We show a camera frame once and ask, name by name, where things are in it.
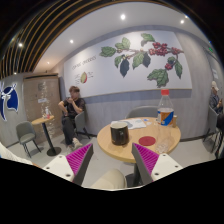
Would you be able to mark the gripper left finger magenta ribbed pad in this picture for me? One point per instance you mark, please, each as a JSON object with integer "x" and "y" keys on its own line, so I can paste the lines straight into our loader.
{"x": 71, "y": 167}

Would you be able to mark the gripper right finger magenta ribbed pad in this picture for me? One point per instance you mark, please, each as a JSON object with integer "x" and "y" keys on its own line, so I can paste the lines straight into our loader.
{"x": 153, "y": 166}

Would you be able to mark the water bottle red cap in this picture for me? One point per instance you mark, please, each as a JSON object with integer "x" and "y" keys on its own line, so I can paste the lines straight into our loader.
{"x": 165, "y": 109}

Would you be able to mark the red round coaster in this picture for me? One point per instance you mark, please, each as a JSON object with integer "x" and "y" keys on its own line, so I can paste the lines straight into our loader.
{"x": 147, "y": 140}

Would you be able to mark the round wooden table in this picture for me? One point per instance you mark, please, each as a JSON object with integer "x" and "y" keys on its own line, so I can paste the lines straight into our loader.
{"x": 144, "y": 131}

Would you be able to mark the small round side table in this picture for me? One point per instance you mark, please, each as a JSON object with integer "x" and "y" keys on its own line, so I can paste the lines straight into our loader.
{"x": 53, "y": 151}

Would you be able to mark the clear drinking glass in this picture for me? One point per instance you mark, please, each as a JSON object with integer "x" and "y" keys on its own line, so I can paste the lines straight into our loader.
{"x": 163, "y": 139}

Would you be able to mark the grey chair under seated person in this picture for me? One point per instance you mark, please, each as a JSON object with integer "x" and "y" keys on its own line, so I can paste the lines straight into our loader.
{"x": 80, "y": 124}

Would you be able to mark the papers on table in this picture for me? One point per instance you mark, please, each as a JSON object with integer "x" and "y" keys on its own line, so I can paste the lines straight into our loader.
{"x": 135, "y": 123}

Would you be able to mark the black mug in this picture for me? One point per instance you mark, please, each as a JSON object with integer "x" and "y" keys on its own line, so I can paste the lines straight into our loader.
{"x": 119, "y": 133}

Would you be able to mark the grey chair behind table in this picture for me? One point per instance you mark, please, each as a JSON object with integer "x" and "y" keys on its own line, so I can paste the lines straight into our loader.
{"x": 143, "y": 111}

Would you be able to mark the items on side table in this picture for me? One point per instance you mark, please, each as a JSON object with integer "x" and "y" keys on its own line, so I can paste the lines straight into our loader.
{"x": 46, "y": 114}

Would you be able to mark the seated person in black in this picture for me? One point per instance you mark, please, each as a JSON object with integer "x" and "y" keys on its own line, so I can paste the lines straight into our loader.
{"x": 71, "y": 107}

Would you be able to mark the grey chair at left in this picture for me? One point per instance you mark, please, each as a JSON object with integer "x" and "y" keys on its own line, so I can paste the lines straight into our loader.
{"x": 26, "y": 133}

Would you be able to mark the grey chair at right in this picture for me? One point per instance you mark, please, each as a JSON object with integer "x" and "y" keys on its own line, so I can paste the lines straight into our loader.
{"x": 215, "y": 123}

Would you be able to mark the person with cap at right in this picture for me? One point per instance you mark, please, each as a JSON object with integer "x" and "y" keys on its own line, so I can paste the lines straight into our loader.
{"x": 214, "y": 102}

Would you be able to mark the beige chair seat near camera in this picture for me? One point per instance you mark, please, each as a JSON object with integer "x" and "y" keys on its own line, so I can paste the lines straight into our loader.
{"x": 112, "y": 179}

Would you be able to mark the blue deer wall sign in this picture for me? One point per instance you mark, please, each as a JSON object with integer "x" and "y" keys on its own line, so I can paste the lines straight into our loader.
{"x": 8, "y": 99}

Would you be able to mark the coffee plant wall mural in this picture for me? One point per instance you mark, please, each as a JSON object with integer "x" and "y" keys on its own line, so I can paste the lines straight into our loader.
{"x": 135, "y": 61}

